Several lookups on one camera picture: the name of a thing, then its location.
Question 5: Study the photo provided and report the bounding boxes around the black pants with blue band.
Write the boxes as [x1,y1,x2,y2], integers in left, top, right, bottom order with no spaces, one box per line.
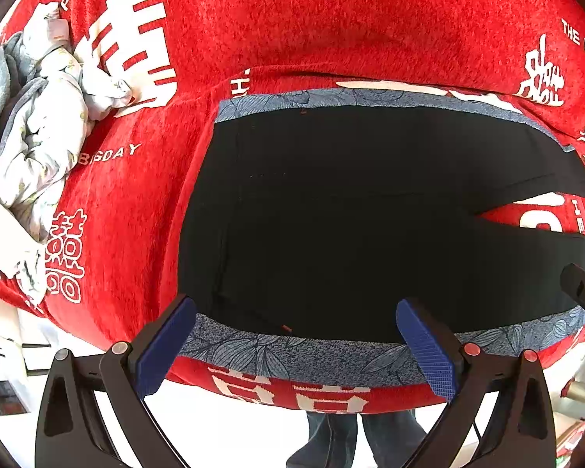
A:
[178,89,585,386]

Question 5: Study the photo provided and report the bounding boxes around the person's legs in dark jeans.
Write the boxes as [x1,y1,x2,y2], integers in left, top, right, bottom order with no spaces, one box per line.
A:
[286,410,426,468]

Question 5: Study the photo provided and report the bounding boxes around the red blanket with white characters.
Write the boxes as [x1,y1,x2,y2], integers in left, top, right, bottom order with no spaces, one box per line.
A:
[0,0,585,415]

